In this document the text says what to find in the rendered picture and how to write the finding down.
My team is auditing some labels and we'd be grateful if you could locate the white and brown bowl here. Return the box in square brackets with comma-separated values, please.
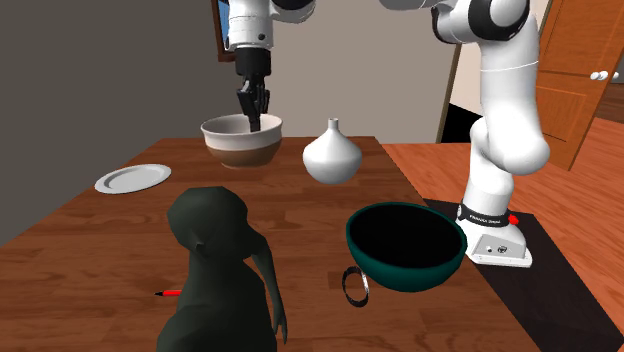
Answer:
[200, 113, 284, 170]

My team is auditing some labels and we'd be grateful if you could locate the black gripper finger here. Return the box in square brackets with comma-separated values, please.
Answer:
[236, 77, 271, 133]

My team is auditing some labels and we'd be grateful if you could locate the dark robot stand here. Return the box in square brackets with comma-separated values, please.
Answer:
[422, 197, 624, 352]

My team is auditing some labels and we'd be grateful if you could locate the white vase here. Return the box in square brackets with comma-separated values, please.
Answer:
[302, 117, 364, 185]

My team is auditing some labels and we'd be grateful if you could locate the white plate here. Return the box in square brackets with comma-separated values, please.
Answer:
[94, 163, 173, 195]

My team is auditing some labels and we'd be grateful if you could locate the dark bird figure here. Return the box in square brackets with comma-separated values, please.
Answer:
[155, 186, 289, 352]

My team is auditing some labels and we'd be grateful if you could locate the black and silver ring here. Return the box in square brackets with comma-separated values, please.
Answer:
[341, 265, 371, 308]

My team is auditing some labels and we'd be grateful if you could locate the teal bowl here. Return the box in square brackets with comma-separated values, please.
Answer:
[345, 201, 468, 294]

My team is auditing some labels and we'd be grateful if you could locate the wooden door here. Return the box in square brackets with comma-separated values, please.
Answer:
[533, 0, 624, 172]

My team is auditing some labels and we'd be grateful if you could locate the framed wall picture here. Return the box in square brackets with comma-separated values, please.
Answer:
[210, 0, 238, 64]

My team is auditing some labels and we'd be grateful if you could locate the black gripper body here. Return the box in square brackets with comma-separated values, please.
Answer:
[235, 47, 273, 91]

